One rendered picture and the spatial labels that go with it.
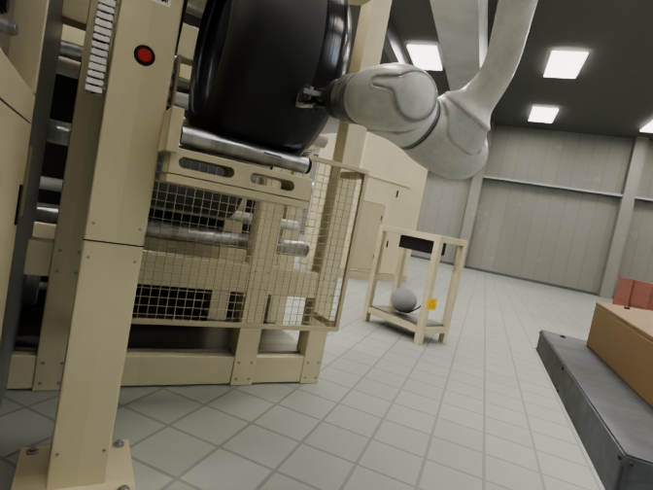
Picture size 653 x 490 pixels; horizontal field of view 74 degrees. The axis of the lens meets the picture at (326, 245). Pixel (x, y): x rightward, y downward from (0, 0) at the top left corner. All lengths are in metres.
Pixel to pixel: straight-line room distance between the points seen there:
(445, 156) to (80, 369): 0.95
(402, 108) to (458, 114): 0.14
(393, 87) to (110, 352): 0.90
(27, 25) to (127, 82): 0.22
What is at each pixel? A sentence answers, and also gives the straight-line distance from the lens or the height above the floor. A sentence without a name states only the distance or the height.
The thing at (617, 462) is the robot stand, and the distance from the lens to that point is 0.41.
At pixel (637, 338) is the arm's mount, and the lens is 0.63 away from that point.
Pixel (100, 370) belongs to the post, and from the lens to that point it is 1.22.
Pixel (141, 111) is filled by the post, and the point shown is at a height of 0.94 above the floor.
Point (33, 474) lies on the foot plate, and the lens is 1.42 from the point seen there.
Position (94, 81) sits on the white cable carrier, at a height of 0.97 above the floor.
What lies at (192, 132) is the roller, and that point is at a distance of 1.08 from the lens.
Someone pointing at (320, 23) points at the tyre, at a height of 1.20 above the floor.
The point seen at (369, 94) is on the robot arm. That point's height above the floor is 0.97.
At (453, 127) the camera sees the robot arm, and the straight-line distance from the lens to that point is 0.78.
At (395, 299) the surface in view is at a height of 0.24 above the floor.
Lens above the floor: 0.77
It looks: 4 degrees down
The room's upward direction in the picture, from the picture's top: 11 degrees clockwise
